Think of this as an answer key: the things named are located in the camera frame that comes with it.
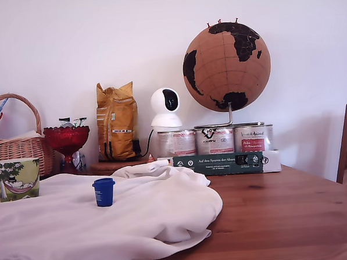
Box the blue coffee capsule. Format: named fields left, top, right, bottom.
left=91, top=177, right=118, bottom=208

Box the yellow coffee bag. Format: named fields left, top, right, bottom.
left=94, top=81, right=141, bottom=162

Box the green illustrated coffee cup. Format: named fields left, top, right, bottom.
left=0, top=158, right=42, bottom=203

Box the tin can with red label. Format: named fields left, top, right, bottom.
left=156, top=128, right=198, bottom=159

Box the tin can with black logo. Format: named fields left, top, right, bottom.
left=195, top=126, right=236, bottom=156

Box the green and white cardboard tray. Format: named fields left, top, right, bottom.
left=156, top=149, right=282, bottom=179

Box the metal globe stand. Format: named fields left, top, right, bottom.
left=192, top=100, right=264, bottom=130

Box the cork globe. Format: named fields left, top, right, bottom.
left=180, top=20, right=274, bottom=115

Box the tin can with script label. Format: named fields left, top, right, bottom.
left=233, top=123, right=276, bottom=154

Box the small printed plastic packet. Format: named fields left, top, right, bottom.
left=71, top=150, right=87, bottom=172

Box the white cloth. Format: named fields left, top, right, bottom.
left=0, top=157, right=227, bottom=260

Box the white paper in basket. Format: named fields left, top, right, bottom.
left=0, top=129, right=44, bottom=143

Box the white dome security camera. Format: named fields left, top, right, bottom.
left=148, top=87, right=183, bottom=130

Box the black camera power cable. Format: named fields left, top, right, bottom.
left=138, top=129, right=156, bottom=158

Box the red glass pedestal bowl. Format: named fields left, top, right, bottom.
left=42, top=124, right=92, bottom=173

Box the wicker basket with handle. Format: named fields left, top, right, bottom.
left=0, top=90, right=56, bottom=178

